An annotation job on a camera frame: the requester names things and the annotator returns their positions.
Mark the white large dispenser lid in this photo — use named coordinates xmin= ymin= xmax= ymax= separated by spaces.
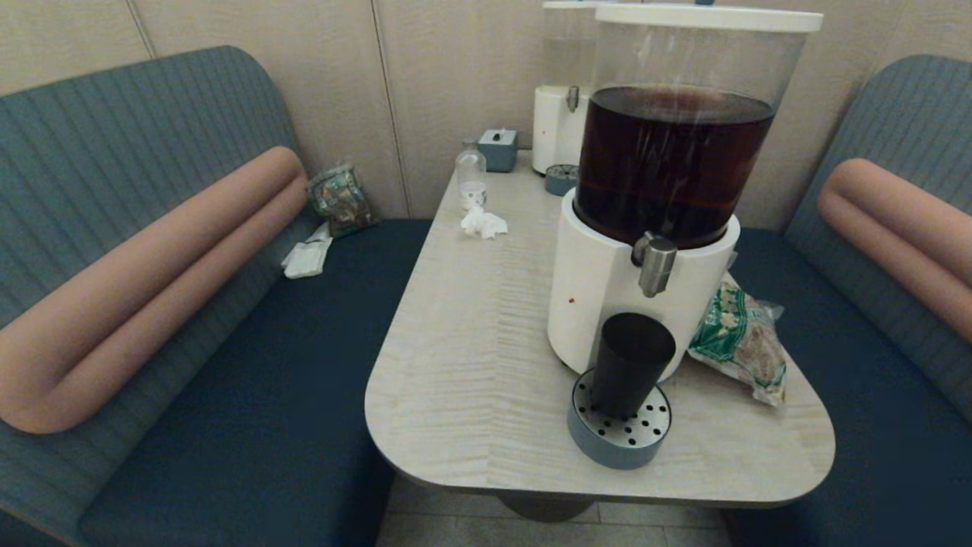
xmin=595 ymin=5 xmax=825 ymax=33

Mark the large dispenser with dark tea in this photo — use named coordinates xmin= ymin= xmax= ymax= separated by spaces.
xmin=547 ymin=4 xmax=825 ymax=382

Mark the small round drip tray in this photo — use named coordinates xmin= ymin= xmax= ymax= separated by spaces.
xmin=544 ymin=164 xmax=579 ymax=197

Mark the blue grey tissue box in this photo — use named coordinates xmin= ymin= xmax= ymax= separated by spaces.
xmin=478 ymin=128 xmax=519 ymax=173

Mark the long pink bolster cushion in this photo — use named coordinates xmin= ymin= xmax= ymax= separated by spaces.
xmin=0 ymin=147 xmax=310 ymax=435

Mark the white napkin pack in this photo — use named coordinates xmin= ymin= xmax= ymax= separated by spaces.
xmin=281 ymin=223 xmax=334 ymax=280

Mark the small white drink dispenser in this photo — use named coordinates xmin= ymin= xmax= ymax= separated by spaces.
xmin=531 ymin=0 xmax=601 ymax=175

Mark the clear plastic bottle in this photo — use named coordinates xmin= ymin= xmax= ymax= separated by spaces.
xmin=456 ymin=140 xmax=488 ymax=211

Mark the black plastic cup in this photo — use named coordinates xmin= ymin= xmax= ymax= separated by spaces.
xmin=591 ymin=312 xmax=677 ymax=420

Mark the green white snack bag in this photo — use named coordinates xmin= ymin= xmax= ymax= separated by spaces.
xmin=687 ymin=272 xmax=787 ymax=407

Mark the dark table pedestal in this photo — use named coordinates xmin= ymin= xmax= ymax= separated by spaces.
xmin=497 ymin=494 xmax=597 ymax=523

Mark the teal bench with short bolster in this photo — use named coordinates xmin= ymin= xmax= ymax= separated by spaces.
xmin=721 ymin=54 xmax=972 ymax=547

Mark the teal bench with long bolster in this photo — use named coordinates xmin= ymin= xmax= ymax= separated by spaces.
xmin=0 ymin=46 xmax=434 ymax=547

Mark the round perforated drip tray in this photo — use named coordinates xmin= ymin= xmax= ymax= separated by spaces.
xmin=567 ymin=368 xmax=674 ymax=470

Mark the brown green snack bag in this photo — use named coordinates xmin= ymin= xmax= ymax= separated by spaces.
xmin=306 ymin=163 xmax=378 ymax=239

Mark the silver dispenser tap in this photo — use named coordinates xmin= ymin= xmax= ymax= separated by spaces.
xmin=633 ymin=232 xmax=678 ymax=299

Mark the short pink bolster cushion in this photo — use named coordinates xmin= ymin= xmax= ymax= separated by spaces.
xmin=817 ymin=158 xmax=972 ymax=347

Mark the crumpled white tissue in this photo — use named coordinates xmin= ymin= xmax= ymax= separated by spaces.
xmin=460 ymin=206 xmax=508 ymax=240

